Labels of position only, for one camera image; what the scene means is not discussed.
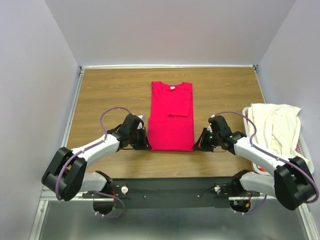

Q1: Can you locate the cream white t-shirt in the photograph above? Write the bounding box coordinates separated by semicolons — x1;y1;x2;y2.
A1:
247;103;309;164

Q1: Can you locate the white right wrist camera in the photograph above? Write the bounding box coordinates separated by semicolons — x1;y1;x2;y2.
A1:
207;114;215;134

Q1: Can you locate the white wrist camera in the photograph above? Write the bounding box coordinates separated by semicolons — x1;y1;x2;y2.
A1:
137;114;146;130
207;114;215;134

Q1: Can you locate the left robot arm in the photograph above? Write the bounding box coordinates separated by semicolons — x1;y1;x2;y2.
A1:
41;113;151;202

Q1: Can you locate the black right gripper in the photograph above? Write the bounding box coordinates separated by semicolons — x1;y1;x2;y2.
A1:
191;127;221;152

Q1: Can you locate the pink t-shirt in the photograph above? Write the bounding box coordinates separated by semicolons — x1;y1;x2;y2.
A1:
148;81;195;152

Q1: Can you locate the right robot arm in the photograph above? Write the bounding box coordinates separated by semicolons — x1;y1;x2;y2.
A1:
192;115;320;211

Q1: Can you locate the aluminium table frame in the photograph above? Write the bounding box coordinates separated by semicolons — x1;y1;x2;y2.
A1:
31;66;320;240

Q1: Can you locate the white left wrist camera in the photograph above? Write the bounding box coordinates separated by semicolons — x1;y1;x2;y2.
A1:
137;114;146;130

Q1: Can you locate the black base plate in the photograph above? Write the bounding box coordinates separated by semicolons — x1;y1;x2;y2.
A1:
82;177;260;212

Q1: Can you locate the white laundry basket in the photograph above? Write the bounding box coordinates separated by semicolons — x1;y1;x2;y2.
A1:
243;119;315;176

